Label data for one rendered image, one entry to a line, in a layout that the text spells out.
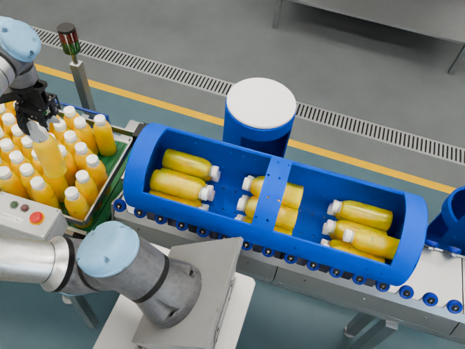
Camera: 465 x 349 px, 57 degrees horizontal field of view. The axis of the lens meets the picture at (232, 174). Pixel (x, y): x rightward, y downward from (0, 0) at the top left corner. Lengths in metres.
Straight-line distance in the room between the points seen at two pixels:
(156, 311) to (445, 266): 1.05
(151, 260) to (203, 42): 2.93
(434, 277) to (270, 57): 2.43
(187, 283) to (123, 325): 0.27
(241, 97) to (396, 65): 2.32
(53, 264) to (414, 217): 0.93
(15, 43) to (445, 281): 1.40
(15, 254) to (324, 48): 3.24
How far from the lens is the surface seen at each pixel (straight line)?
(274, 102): 1.72
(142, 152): 1.29
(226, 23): 3.90
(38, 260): 0.93
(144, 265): 0.88
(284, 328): 2.36
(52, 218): 1.37
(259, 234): 1.27
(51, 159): 1.34
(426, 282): 1.59
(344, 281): 1.48
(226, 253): 0.95
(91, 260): 0.87
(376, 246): 1.33
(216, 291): 0.91
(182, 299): 0.92
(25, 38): 0.89
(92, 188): 1.48
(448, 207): 2.21
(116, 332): 1.14
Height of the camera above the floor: 2.23
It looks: 54 degrees down
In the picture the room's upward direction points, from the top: 7 degrees clockwise
